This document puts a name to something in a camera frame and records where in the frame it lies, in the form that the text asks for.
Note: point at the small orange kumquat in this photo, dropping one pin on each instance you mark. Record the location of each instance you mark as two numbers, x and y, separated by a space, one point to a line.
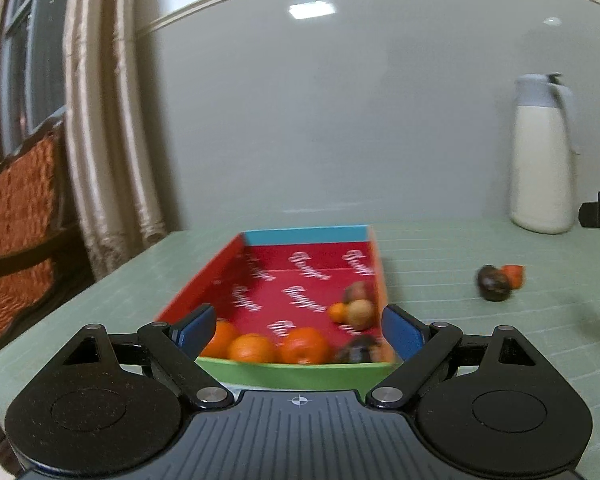
337 313

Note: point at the brown round longan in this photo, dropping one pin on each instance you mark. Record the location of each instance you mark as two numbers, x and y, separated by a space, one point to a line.
359 314

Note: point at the orange tangerine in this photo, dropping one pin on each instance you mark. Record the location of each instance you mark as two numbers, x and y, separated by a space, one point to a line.
252 349
222 339

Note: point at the red-orange peeled fruit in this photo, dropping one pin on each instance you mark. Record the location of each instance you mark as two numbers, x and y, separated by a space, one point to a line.
356 292

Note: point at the large orange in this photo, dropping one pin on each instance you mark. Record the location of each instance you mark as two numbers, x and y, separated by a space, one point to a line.
305 345

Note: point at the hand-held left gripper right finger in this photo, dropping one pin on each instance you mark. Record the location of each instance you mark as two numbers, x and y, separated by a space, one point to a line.
402 332

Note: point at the red fruit piece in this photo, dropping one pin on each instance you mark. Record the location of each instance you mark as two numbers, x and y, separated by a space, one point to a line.
516 275

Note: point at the dark purple passion fruit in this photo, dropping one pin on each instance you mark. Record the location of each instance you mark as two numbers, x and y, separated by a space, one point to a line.
491 284

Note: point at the woven wooden chair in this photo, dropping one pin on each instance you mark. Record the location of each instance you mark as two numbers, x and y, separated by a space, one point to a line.
20 240

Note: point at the white thermos jug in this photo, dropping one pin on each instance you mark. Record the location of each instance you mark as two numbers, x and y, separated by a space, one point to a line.
542 160

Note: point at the beige curtain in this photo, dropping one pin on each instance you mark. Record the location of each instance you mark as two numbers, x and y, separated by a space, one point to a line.
110 135

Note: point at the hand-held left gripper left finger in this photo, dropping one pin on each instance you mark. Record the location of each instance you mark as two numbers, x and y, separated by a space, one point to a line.
200 331

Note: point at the window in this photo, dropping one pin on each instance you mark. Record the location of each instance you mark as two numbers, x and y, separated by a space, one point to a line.
30 55

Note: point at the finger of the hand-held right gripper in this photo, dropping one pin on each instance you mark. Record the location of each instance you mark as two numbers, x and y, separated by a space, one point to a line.
589 214

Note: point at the colourful cardboard box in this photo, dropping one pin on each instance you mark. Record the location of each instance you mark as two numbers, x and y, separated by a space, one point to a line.
290 270

